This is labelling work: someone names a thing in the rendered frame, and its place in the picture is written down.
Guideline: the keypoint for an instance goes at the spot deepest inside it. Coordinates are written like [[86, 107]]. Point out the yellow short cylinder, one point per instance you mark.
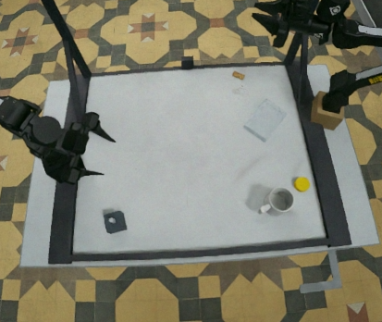
[[302, 184]]

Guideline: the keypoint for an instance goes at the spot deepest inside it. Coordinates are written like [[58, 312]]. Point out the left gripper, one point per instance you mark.
[[282, 28]]

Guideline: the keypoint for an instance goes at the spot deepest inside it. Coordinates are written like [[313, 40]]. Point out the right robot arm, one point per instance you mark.
[[42, 131]]

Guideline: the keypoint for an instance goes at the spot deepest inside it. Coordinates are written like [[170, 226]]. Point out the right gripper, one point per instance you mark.
[[70, 175]]

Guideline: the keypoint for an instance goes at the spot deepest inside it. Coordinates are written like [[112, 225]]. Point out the grey mug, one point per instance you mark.
[[281, 198]]

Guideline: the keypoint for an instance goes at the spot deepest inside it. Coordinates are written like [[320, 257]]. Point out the tan domino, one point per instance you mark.
[[238, 75]]

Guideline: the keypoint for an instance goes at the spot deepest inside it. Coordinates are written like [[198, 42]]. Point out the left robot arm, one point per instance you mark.
[[346, 34]]

